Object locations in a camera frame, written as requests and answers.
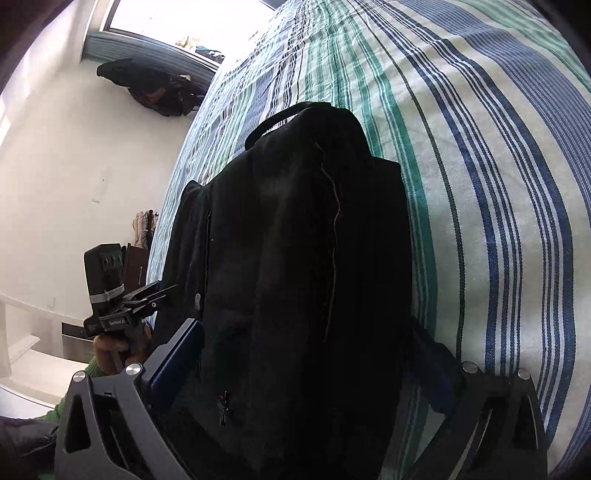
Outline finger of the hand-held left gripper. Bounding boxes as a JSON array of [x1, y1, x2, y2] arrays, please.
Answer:
[[124, 284, 178, 303], [127, 299, 164, 319]]

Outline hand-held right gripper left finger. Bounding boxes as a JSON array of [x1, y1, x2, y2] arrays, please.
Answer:
[[54, 318, 206, 480]]

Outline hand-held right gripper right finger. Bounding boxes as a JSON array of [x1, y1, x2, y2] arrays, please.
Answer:
[[406, 318, 548, 480]]

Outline black pants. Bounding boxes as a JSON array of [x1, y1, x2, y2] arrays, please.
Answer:
[[152, 102, 414, 480]]

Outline person's left forearm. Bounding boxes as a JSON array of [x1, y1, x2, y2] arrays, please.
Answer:
[[44, 357, 109, 425]]

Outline person's left hand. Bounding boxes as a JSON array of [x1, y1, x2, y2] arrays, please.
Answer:
[[92, 325, 153, 374]]

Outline brown board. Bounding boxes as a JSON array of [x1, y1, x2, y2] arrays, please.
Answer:
[[124, 244, 151, 289]]

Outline beige shoes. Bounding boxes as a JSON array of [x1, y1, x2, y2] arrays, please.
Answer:
[[131, 210, 160, 250]]

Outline grey metal box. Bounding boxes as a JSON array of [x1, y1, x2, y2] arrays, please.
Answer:
[[62, 323, 98, 365]]

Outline white furniture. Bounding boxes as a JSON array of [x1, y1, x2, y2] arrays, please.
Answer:
[[0, 293, 93, 407]]

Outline dark hanging jacket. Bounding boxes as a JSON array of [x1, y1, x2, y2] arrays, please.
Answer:
[[97, 58, 213, 117]]

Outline striped bed sheet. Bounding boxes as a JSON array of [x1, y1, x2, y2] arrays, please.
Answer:
[[148, 0, 591, 480]]

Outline clutter on window sill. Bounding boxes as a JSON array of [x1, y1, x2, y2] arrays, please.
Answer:
[[175, 34, 227, 63]]

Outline window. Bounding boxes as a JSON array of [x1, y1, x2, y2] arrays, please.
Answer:
[[106, 0, 278, 61]]

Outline grey ribbed wall panel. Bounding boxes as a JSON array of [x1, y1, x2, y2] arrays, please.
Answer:
[[82, 32, 220, 81]]

